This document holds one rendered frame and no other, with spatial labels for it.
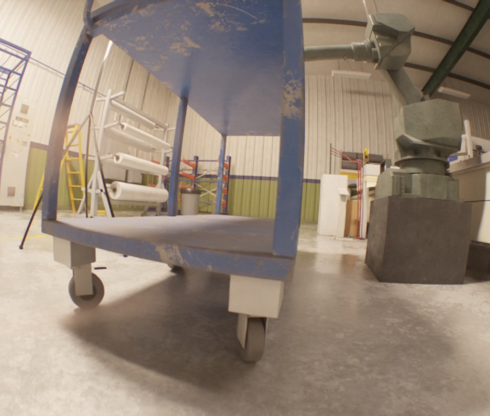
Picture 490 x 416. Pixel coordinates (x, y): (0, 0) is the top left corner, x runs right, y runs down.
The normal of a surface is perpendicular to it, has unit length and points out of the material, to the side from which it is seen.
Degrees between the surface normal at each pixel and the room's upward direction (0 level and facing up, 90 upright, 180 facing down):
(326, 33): 172
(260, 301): 90
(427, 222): 90
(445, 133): 90
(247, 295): 90
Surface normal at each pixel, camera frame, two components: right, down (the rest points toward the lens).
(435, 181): -0.33, -0.02
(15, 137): 0.97, 0.07
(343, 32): -0.11, 0.98
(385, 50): -0.20, 0.40
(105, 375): 0.07, -1.00
